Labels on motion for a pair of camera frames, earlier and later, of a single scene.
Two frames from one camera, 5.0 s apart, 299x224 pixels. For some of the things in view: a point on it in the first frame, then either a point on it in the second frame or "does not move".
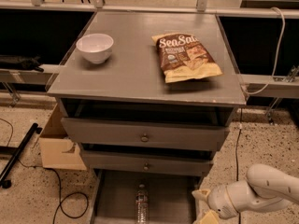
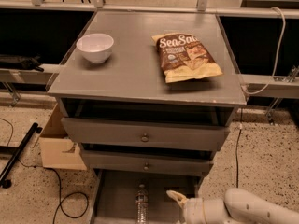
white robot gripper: x=219 y=201 to x=192 y=209
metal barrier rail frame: x=278 y=84 does not move
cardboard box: x=57 y=150 does not move
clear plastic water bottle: x=142 y=205 does not move
